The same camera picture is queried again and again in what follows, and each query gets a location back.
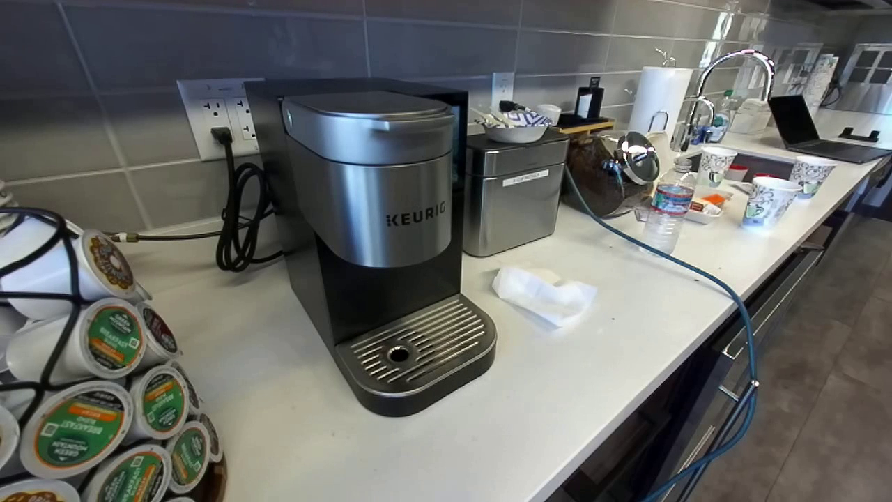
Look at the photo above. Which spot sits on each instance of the white bowl with packets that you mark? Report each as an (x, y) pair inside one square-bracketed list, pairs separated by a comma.
[(520, 126)]

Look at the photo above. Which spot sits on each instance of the beige clamshell takeout container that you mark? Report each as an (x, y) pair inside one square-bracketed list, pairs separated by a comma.
[(728, 207)]

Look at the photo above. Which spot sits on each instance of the black silver Keurig coffee maker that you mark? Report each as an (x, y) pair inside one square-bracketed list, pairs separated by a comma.
[(371, 204)]

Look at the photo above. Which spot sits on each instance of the black box on shelf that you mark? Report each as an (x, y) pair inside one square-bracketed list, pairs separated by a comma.
[(590, 102)]

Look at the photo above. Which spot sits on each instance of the dark lower kitchen cabinet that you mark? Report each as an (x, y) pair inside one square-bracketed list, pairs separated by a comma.
[(671, 420)]

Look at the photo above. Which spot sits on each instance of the chrome kitchen faucet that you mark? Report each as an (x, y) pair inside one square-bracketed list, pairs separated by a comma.
[(734, 63)]

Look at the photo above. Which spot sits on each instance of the patterned paper cup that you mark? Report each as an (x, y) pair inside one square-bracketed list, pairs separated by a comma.
[(715, 169), (771, 199), (813, 178)]

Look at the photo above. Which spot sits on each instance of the coffee pod brown lid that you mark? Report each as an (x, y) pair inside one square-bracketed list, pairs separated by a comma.
[(109, 264), (35, 496)]

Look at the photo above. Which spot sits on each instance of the orange plastic utensil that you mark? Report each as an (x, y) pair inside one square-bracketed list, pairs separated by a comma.
[(715, 199)]

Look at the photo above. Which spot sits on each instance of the crumpled white paper napkin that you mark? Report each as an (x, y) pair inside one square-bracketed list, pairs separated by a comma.
[(544, 295)]

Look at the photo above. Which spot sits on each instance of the coffee pod dark red lid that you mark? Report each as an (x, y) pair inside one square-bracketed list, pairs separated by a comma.
[(159, 331)]

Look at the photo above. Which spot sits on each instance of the small wooden shelf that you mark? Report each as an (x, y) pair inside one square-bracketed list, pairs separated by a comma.
[(586, 126)]

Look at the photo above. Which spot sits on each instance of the clear plastic water bottle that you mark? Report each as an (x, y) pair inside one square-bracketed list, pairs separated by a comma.
[(671, 199)]

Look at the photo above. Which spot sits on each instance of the open black laptop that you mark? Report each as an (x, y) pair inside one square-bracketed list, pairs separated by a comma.
[(795, 118)]

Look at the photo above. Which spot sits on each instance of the stainless steel countertop box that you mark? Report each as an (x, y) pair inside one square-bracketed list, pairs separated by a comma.
[(516, 199)]

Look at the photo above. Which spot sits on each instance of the white paper towel roll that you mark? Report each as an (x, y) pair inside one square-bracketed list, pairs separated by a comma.
[(658, 94)]

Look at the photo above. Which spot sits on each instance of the white wall power outlet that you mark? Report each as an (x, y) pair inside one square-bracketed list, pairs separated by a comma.
[(198, 107)]

